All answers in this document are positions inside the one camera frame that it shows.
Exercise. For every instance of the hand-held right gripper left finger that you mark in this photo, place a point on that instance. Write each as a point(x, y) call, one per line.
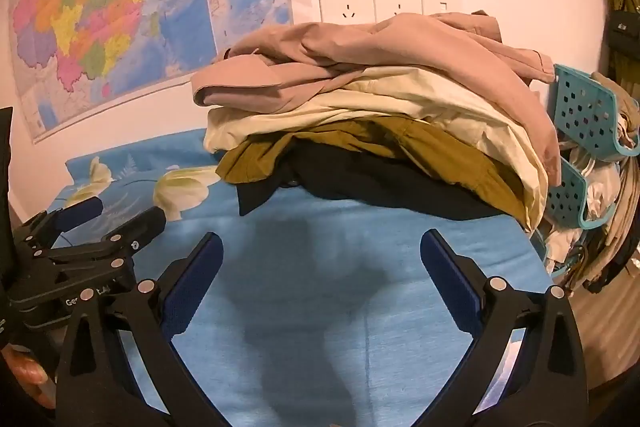
point(200, 272)

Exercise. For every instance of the blue floral bed sheet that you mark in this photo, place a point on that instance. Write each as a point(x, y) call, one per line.
point(310, 287)

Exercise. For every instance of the cream garment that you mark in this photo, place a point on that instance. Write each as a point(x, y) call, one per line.
point(400, 97)

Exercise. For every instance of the teal perforated plastic basket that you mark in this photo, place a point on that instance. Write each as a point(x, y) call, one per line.
point(567, 197)
point(585, 107)

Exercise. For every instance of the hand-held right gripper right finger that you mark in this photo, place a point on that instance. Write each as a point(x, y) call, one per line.
point(450, 277)

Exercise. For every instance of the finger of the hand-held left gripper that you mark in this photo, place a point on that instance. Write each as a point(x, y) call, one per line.
point(75, 214)
point(145, 224)

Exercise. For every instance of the pink jacket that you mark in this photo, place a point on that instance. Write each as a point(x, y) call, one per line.
point(375, 52)

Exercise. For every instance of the black garment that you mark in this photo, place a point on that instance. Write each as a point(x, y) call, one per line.
point(375, 187)

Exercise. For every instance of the colourful wall map poster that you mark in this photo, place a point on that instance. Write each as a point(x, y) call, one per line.
point(100, 7)

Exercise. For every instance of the person's left hand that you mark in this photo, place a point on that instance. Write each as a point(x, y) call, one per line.
point(30, 372)

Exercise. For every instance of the olive garment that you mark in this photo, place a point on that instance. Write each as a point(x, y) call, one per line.
point(440, 147)

